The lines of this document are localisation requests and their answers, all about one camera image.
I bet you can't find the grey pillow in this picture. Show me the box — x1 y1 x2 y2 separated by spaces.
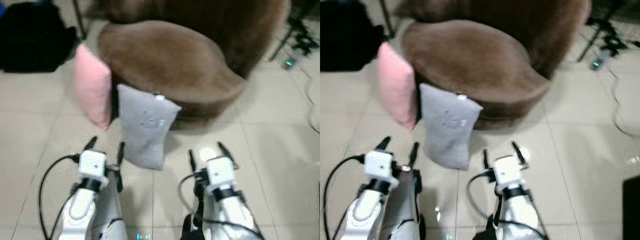
419 83 484 171
116 83 183 171

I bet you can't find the pink pillow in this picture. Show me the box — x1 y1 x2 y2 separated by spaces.
73 43 113 132
376 42 418 132

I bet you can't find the brown round plush sofa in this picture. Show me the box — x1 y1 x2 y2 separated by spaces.
395 0 592 132
86 0 292 132

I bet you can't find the black bag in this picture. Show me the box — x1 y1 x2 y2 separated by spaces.
320 1 386 72
0 1 78 74

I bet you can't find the grey power strip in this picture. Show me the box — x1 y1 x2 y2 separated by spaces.
590 47 613 71
280 47 306 71

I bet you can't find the dark flat object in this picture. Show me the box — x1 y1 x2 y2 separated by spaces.
622 175 640 240

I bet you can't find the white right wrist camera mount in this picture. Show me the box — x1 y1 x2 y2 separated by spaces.
205 156 237 193
494 155 524 196

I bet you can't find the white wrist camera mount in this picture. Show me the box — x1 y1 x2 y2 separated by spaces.
364 150 396 188
77 149 109 187
494 155 524 196
205 156 237 193

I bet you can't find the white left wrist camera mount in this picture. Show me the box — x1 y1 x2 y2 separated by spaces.
77 149 109 187
364 150 396 188

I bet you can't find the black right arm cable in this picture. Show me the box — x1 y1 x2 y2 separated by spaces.
467 172 546 240
177 172 261 240

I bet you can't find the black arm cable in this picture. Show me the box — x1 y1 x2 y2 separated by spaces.
177 172 261 240
467 172 546 240
39 154 81 240
323 155 366 240

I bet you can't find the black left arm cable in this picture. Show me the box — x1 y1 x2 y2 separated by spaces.
323 155 366 240
39 154 81 240

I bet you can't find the thin black floor cable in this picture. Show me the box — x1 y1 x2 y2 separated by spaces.
607 65 640 138
300 67 321 135

